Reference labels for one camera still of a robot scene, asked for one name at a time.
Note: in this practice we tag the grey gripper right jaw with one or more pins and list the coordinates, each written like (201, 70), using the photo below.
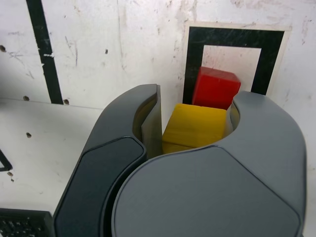
(209, 192)

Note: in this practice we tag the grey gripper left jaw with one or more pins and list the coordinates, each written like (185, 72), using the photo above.
(103, 172)

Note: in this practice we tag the yellow cube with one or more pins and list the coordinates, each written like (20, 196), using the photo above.
(195, 126)

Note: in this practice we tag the red cube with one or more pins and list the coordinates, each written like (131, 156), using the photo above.
(214, 89)

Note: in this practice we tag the black tape square outline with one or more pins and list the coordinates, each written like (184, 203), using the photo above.
(195, 49)

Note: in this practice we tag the black textured object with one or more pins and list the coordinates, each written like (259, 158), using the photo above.
(24, 224)

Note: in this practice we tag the black tape strip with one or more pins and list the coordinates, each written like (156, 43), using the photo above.
(47, 74)

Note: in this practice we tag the black clamp frame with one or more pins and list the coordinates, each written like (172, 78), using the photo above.
(6, 164)

